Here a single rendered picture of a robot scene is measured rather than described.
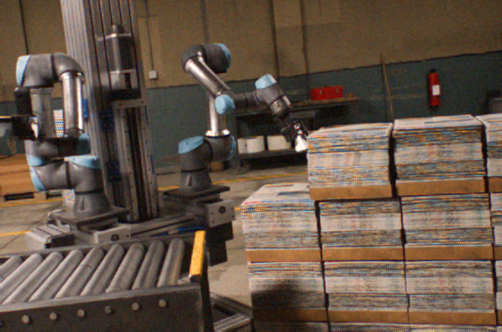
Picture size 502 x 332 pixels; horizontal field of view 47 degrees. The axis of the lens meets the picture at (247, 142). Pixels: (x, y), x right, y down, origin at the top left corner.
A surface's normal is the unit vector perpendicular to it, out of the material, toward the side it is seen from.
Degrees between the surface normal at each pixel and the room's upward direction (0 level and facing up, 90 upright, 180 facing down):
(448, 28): 90
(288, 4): 90
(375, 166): 90
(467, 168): 90
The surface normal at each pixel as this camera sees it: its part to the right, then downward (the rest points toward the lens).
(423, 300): -0.29, 0.14
